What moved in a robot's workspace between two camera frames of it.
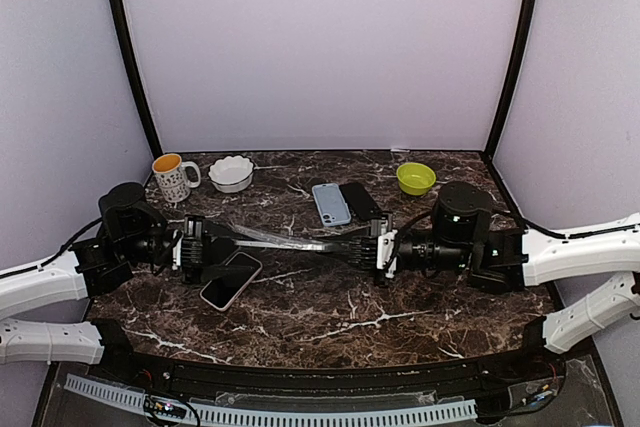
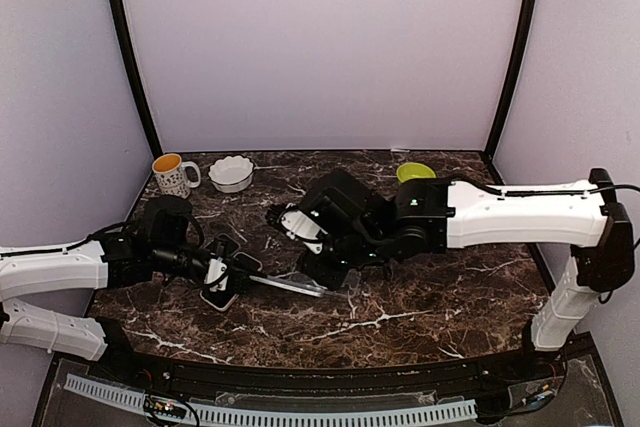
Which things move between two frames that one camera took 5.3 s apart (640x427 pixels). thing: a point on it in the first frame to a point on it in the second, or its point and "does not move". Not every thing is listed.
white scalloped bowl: [231, 174] does not move
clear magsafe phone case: [257, 238] to [348, 287]
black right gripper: [364, 236] to [328, 277]
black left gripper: [196, 230] to [230, 281]
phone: [225, 291] does not move
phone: [280, 244] to [292, 281]
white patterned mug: [170, 172] does not move
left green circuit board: [164, 408] does not move
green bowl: [414, 178] does not move
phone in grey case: [222, 249] does not move
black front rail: [517, 373] does not move
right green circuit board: [535, 393] does not move
